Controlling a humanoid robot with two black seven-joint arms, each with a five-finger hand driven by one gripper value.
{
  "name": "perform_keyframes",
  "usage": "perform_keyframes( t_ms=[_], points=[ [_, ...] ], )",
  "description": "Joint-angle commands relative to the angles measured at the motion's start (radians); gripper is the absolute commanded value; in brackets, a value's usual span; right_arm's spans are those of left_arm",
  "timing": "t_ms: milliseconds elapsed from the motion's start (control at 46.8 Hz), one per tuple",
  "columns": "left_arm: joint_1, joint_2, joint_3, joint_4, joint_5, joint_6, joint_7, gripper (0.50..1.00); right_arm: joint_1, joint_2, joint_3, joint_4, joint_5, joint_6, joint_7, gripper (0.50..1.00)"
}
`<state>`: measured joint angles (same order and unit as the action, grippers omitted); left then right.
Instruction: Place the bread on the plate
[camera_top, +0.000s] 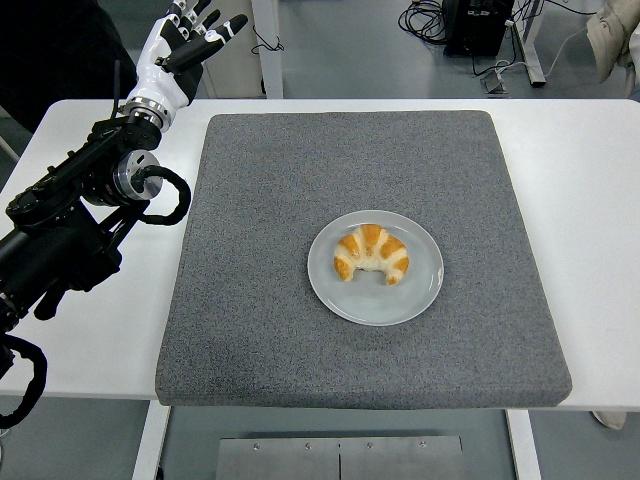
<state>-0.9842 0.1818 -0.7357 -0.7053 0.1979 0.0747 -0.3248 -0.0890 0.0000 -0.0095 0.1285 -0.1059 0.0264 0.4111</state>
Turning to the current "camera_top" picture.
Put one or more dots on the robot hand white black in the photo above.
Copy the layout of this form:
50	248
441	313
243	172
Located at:
155	80

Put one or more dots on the golden croissant bread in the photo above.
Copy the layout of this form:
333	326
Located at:
372	245

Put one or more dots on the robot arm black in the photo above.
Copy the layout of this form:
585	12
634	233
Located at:
50	250

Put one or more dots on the light grey round plate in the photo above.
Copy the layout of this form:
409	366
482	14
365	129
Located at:
375	305

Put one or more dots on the white cabinet panel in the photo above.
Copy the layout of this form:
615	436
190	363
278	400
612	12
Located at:
235	65

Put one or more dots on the person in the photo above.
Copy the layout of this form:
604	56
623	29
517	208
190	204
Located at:
50	50
607	40

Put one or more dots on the grey felt mat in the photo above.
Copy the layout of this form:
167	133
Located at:
350	150

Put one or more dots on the black computer case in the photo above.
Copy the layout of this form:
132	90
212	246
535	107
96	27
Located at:
475	30

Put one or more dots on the small grey metal box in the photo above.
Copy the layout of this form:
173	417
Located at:
495	84

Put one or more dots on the white table leg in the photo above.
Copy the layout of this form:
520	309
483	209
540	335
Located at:
522	445
150	440

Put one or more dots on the white desk leg with foot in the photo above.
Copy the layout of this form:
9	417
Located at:
532	55

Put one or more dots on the person's foot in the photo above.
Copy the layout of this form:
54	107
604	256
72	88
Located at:
610	420

